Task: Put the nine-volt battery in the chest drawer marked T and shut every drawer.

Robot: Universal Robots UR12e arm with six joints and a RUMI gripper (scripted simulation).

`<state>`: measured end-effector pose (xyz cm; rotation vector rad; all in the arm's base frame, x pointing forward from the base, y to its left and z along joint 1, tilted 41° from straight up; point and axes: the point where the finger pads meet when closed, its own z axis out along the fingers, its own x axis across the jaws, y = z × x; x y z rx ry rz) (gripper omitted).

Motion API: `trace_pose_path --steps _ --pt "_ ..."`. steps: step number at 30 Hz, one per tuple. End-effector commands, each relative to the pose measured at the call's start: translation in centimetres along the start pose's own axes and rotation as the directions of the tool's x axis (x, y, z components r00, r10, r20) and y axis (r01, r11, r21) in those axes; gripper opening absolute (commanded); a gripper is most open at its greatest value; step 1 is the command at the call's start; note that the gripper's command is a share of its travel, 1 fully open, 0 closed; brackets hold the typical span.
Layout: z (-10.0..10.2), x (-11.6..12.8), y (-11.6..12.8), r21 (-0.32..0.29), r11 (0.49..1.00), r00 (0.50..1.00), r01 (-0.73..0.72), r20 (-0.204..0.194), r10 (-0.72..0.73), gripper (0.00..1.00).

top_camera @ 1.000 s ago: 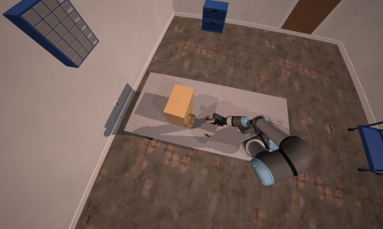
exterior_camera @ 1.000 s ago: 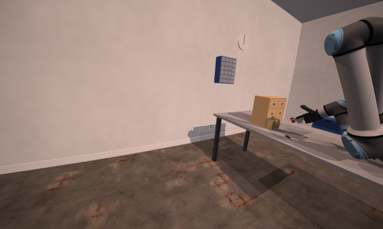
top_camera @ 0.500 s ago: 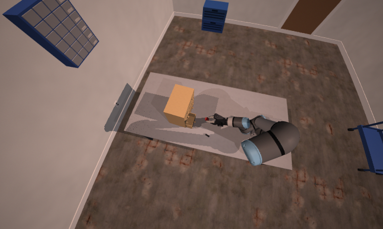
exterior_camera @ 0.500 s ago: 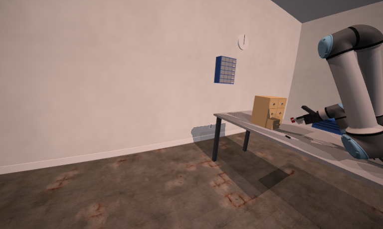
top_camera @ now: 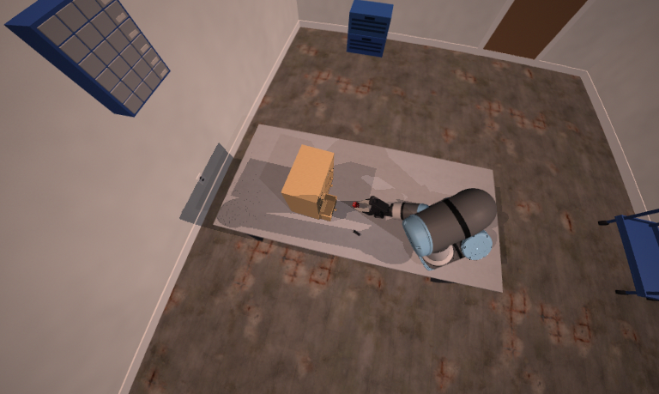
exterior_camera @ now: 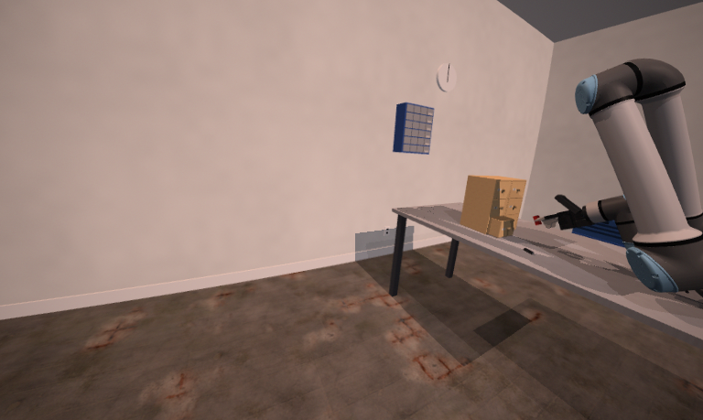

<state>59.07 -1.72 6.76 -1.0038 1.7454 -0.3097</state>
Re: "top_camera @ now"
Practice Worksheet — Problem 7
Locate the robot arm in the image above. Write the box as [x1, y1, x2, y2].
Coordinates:
[392, 188, 497, 270]

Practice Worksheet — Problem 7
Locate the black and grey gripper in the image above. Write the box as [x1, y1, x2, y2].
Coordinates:
[354, 198, 393, 218]

